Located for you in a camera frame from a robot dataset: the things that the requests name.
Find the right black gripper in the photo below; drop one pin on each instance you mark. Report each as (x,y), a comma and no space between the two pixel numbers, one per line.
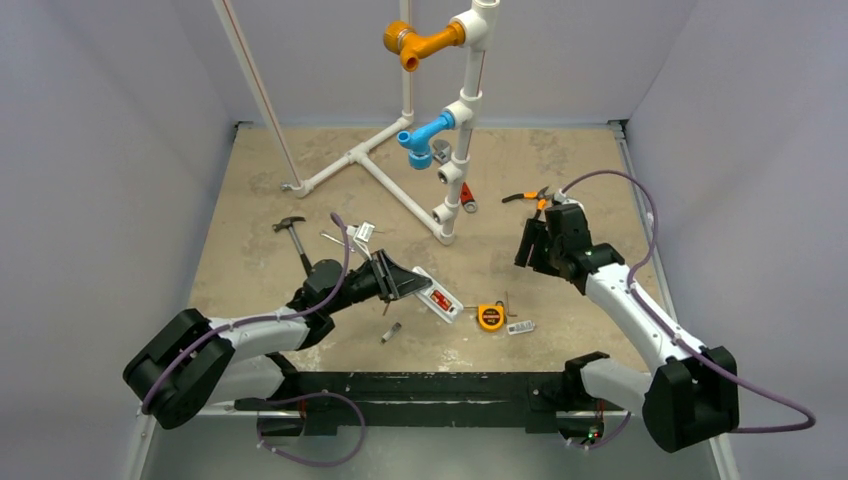
(538,241)

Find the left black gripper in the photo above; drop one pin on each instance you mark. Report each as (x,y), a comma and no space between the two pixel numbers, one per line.
(394,282)

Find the red battery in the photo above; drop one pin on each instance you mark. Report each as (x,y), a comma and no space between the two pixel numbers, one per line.
(440,299)
(448,309)

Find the white remote control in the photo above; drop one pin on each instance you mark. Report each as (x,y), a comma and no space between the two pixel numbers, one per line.
(424,296)

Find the remote battery cover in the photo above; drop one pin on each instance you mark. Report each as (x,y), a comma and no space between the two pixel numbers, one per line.
(521,327)

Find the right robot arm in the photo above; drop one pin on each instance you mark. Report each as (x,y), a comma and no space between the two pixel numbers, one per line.
(680,400)

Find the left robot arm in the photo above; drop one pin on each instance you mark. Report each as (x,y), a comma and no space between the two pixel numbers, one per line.
(195,361)

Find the silver battery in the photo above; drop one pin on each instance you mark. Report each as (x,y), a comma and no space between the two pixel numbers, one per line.
(390,333)

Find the red adjustable wrench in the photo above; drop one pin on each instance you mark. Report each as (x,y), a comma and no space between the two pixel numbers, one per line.
(467,199)

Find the large hex key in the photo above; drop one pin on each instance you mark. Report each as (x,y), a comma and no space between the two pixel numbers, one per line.
(507,305)

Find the yellow tape measure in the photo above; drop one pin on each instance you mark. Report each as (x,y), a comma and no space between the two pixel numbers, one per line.
(489,317)

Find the small silver wrench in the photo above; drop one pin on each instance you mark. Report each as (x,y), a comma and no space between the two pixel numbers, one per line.
(333,239)

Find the silver pipe clamp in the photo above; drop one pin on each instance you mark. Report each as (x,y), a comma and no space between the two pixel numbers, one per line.
(441,151)

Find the black hammer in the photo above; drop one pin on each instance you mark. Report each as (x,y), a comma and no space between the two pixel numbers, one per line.
(289,224)

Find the blue pipe fitting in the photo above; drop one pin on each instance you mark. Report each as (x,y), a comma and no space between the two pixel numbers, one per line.
(417,142)

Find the black base bar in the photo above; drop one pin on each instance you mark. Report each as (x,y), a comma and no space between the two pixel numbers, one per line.
(318,403)

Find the orange pipe fitting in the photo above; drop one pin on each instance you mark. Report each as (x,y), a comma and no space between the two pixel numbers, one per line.
(402,39)

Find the red handled cutter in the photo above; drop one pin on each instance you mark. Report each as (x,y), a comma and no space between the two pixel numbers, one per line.
(540,206)

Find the orange handled pliers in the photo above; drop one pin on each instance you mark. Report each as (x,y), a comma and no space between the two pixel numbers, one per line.
(540,195)

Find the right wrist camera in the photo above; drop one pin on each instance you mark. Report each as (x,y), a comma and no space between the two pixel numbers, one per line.
(560,198)

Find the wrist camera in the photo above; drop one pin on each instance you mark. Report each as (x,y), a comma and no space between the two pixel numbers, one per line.
(560,198)
(360,236)

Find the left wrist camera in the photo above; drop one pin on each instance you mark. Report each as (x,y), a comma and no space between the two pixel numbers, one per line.
(360,236)

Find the white PVC pipe frame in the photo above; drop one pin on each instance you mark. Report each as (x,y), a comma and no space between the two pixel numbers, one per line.
(472,30)

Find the aluminium frame rail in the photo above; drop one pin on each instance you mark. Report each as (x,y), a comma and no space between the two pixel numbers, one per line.
(224,443)

